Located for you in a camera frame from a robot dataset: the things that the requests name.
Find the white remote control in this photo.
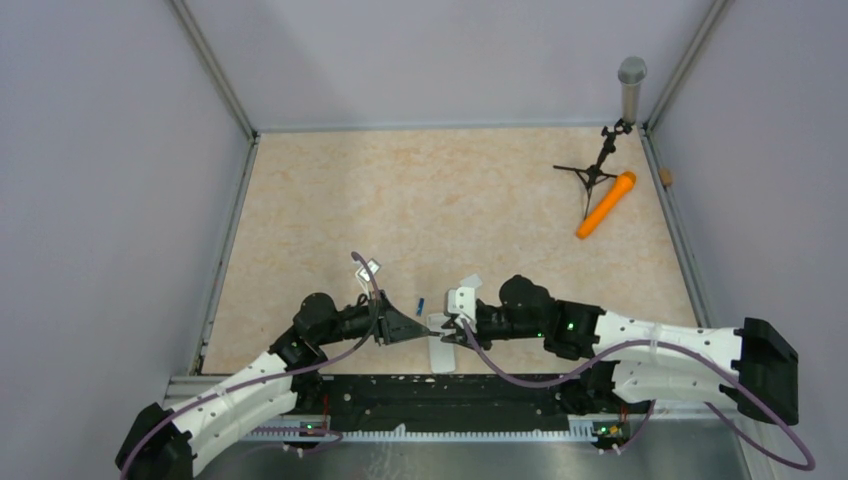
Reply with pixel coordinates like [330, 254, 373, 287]
[427, 313, 457, 374]

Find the grey metal cylinder post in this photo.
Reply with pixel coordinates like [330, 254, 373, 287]
[617, 56, 647, 125]

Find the small tan block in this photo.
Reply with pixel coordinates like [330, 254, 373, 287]
[658, 167, 673, 188]

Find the white battery cover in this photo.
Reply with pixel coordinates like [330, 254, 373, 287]
[460, 274, 483, 289]

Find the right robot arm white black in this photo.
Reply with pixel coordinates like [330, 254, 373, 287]
[443, 275, 799, 426]

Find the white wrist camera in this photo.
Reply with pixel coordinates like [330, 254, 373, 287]
[355, 258, 381, 296]
[444, 286, 477, 322]

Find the black mini tripod stand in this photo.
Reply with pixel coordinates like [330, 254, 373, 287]
[552, 118, 634, 219]

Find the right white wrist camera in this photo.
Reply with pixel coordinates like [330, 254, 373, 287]
[444, 286, 477, 322]

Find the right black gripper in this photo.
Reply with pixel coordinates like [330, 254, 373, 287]
[441, 306, 546, 351]

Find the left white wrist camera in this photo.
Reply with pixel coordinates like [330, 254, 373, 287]
[355, 258, 381, 296]

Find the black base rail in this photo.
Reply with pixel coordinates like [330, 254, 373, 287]
[291, 372, 654, 435]

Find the orange toy microphone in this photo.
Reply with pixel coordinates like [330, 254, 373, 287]
[576, 171, 637, 240]

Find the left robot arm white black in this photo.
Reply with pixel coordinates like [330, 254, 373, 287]
[115, 292, 430, 479]

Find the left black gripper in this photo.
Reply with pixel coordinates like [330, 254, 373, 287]
[316, 289, 429, 346]

